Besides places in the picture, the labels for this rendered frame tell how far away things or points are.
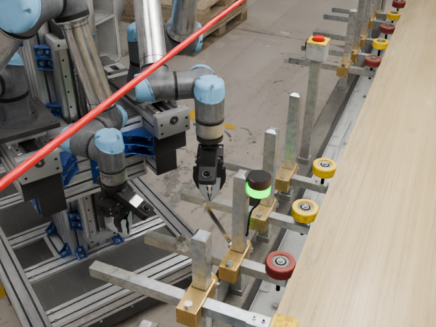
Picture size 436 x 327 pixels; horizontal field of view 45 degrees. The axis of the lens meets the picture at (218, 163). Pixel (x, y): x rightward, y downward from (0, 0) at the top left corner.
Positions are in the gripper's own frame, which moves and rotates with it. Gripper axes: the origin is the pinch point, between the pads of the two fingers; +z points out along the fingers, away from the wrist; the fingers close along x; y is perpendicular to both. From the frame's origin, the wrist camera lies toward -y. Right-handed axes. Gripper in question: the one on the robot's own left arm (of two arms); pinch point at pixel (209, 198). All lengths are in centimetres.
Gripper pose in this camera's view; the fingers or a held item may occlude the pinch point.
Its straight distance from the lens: 147.2
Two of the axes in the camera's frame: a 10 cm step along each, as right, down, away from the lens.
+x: -10.0, -0.3, 0.4
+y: 0.5, -5.6, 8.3
